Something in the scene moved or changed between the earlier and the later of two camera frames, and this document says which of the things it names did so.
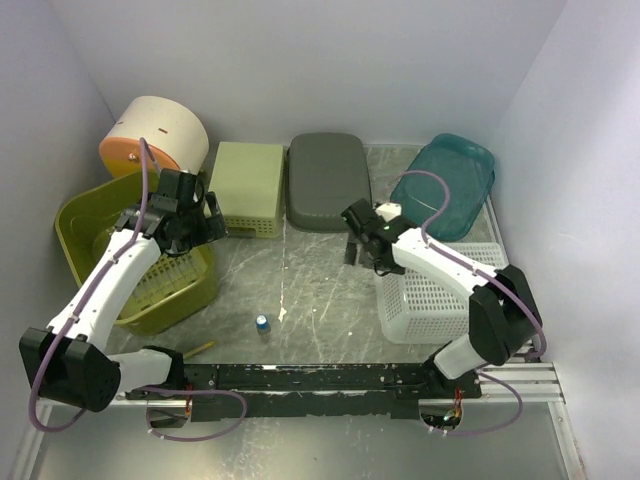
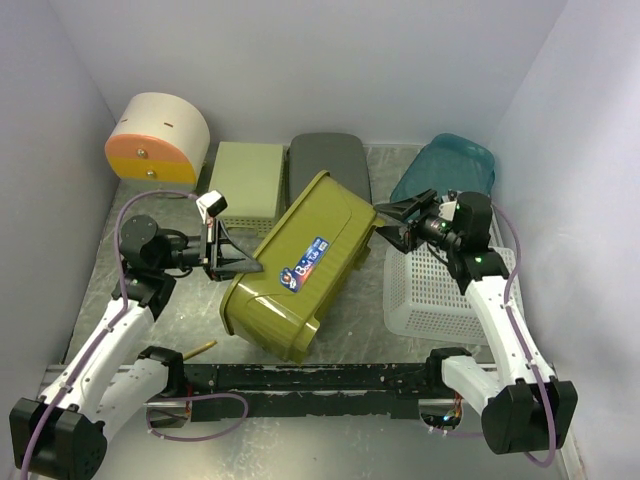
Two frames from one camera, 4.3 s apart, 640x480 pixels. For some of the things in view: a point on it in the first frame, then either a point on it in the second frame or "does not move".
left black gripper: [211, 227] → [220, 255]
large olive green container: [178, 292] → [309, 256]
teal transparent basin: [469, 171] does not move
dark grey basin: [326, 173] does not move
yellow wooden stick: [200, 349] does not move
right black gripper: [386, 267] → [424, 202]
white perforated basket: [411, 308] does not move
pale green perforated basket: [249, 182] does not move
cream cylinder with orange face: [178, 139] does not move
